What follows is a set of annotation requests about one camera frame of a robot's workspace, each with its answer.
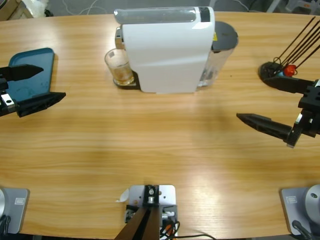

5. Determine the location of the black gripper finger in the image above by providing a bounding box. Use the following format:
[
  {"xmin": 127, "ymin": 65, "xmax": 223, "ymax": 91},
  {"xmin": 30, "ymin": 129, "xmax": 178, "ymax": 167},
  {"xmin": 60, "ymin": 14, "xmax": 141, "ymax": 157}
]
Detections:
[
  {"xmin": 0, "ymin": 63, "xmax": 44, "ymax": 82},
  {"xmin": 236, "ymin": 112, "xmax": 302, "ymax": 149},
  {"xmin": 262, "ymin": 74, "xmax": 316, "ymax": 95},
  {"xmin": 15, "ymin": 91, "xmax": 67, "ymax": 118}
]

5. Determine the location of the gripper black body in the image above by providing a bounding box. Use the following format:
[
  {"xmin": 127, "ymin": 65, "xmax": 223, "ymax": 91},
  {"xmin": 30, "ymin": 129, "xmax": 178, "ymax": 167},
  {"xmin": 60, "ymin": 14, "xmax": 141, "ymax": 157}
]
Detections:
[
  {"xmin": 0, "ymin": 73, "xmax": 20, "ymax": 118},
  {"xmin": 291, "ymin": 79, "xmax": 320, "ymax": 139}
]

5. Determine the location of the clear drinking glass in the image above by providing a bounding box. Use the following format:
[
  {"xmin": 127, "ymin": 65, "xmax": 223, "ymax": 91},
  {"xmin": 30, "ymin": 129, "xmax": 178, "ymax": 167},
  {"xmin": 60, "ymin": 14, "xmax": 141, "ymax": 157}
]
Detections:
[{"xmin": 104, "ymin": 48, "xmax": 135, "ymax": 87}]

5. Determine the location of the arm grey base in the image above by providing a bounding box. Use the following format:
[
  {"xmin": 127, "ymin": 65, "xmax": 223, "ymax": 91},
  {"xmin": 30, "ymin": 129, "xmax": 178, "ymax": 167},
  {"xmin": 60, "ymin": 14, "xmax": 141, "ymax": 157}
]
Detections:
[
  {"xmin": 279, "ymin": 184, "xmax": 320, "ymax": 237},
  {"xmin": 0, "ymin": 187, "xmax": 31, "ymax": 235}
]

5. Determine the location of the red coffee capsule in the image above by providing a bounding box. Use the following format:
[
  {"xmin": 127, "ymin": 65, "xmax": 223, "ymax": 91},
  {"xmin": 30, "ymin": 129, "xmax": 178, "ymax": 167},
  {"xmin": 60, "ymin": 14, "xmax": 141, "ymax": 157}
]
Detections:
[{"xmin": 284, "ymin": 64, "xmax": 298, "ymax": 77}]

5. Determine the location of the white capsule coffee machine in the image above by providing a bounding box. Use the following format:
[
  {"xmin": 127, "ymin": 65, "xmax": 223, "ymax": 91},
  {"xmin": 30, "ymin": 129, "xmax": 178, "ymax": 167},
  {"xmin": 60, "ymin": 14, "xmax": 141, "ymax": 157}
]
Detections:
[{"xmin": 113, "ymin": 6, "xmax": 216, "ymax": 95}]

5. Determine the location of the teal plastic tray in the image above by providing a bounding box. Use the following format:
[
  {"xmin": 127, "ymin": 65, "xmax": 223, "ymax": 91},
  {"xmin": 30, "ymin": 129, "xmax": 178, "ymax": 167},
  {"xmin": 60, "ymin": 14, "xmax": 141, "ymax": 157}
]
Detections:
[{"xmin": 6, "ymin": 47, "xmax": 56, "ymax": 103}]

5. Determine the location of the black capsule holder with rods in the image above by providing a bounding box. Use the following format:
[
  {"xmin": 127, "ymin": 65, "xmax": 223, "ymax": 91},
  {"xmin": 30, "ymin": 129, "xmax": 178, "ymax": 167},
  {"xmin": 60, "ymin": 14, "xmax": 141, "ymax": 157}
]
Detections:
[{"xmin": 258, "ymin": 16, "xmax": 320, "ymax": 88}]

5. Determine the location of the brown cardboard box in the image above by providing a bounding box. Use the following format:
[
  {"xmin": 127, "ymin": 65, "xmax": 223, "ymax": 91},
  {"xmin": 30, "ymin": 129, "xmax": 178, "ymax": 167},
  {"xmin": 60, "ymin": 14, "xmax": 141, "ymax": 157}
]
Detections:
[{"xmin": 0, "ymin": 0, "xmax": 34, "ymax": 22}]

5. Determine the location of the white plastic bag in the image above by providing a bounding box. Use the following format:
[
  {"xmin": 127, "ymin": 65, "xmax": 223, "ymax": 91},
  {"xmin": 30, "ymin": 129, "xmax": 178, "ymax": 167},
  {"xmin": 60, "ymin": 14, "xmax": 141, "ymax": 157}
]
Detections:
[{"xmin": 21, "ymin": 0, "xmax": 50, "ymax": 16}]

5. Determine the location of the clear water tank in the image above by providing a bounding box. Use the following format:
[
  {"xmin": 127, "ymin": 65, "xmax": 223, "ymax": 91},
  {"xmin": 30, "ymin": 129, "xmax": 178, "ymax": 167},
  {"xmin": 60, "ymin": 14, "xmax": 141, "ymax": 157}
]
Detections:
[{"xmin": 197, "ymin": 21, "xmax": 239, "ymax": 88}]

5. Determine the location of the white plastic stool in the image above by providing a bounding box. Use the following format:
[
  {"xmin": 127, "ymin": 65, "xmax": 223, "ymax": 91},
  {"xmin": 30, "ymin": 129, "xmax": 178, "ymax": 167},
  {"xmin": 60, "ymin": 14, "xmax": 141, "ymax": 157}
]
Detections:
[{"xmin": 264, "ymin": 0, "xmax": 320, "ymax": 15}]

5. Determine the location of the white paper tab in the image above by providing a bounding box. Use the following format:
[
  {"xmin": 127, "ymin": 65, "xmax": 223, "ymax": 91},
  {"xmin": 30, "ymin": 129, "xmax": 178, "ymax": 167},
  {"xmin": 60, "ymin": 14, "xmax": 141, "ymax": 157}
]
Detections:
[{"xmin": 114, "ymin": 188, "xmax": 130, "ymax": 203}]

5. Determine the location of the white thin cable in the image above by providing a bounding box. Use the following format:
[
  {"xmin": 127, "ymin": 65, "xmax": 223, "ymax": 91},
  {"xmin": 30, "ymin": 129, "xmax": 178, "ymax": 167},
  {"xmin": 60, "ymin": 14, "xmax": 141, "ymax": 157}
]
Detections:
[
  {"xmin": 61, "ymin": 0, "xmax": 113, "ymax": 16},
  {"xmin": 234, "ymin": 0, "xmax": 251, "ymax": 12}
]

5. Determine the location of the black base cable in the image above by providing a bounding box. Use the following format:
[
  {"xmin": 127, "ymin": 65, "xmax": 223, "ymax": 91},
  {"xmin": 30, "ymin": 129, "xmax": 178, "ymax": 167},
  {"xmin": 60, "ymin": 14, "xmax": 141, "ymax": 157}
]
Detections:
[
  {"xmin": 0, "ymin": 214, "xmax": 12, "ymax": 235},
  {"xmin": 291, "ymin": 219, "xmax": 314, "ymax": 240}
]

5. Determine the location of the white mount block dark post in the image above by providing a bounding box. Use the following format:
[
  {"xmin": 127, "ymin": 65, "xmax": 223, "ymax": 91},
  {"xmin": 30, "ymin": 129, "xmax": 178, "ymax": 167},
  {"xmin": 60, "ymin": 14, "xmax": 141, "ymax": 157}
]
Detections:
[{"xmin": 114, "ymin": 184, "xmax": 180, "ymax": 240}]

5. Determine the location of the black mount cable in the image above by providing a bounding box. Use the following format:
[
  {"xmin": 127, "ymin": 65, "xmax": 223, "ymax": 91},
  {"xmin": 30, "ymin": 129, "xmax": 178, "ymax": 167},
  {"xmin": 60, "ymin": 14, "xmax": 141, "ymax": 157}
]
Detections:
[{"xmin": 159, "ymin": 219, "xmax": 216, "ymax": 240}]

